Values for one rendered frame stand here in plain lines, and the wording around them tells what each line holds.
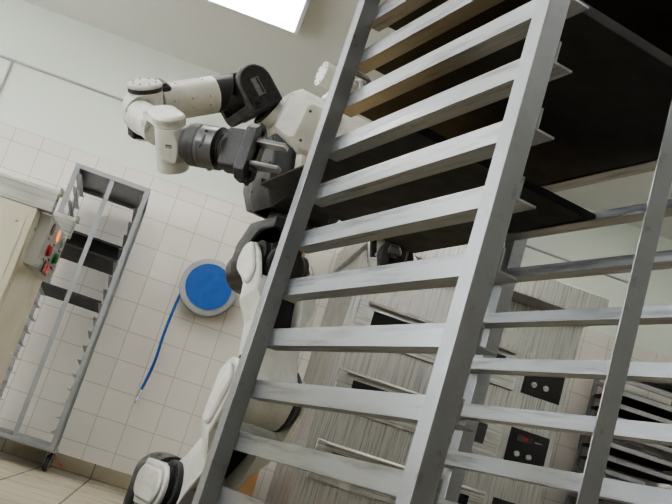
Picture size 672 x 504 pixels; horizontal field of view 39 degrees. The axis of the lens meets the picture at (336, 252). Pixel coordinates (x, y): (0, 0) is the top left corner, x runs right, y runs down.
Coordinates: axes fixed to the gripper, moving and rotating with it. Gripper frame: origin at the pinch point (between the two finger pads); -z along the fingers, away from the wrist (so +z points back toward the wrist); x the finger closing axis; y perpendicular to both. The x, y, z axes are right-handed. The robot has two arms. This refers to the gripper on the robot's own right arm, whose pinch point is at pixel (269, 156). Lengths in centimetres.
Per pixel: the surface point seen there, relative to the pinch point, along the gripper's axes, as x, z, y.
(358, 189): -11.1, -29.2, -20.6
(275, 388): -45, -24, -17
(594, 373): -29, -70, -6
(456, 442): -42, -45, 20
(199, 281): 55, 249, 403
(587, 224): -2, -62, 3
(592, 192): 207, 23, 514
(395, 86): 6.9, -31.0, -22.7
